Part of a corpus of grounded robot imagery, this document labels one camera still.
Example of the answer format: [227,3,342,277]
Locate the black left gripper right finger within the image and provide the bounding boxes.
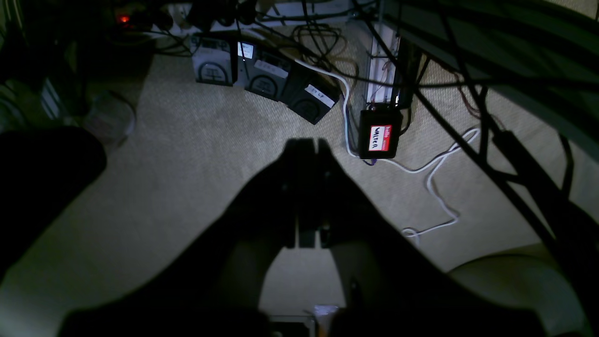
[317,139,546,337]

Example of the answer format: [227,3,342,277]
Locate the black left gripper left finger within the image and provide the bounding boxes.
[61,139,315,337]

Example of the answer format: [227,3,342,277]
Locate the black box with name sticker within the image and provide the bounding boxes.
[358,105,403,160]

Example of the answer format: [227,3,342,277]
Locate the black labelled box right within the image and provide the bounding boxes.
[279,63,342,125]

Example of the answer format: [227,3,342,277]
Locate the grey labelled box middle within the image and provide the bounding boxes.
[234,41,292,102]

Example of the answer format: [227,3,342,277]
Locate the grey labelled box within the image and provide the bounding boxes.
[234,41,292,102]
[190,35,237,86]

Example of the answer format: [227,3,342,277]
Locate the grey labelled box left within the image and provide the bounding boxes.
[190,35,237,86]

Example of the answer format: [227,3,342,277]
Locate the white power strip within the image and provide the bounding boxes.
[365,23,401,104]

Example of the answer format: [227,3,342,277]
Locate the white cable on floor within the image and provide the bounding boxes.
[262,42,482,239]

